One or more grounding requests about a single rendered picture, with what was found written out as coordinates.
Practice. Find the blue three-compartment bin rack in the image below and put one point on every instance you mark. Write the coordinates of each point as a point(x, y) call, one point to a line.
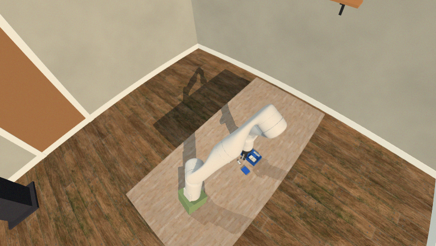
point(255, 155)

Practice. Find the blue rectangular block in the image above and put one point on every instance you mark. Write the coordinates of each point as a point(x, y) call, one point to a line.
point(245, 170)

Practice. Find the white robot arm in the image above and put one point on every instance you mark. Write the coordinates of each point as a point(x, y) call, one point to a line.
point(267, 120)

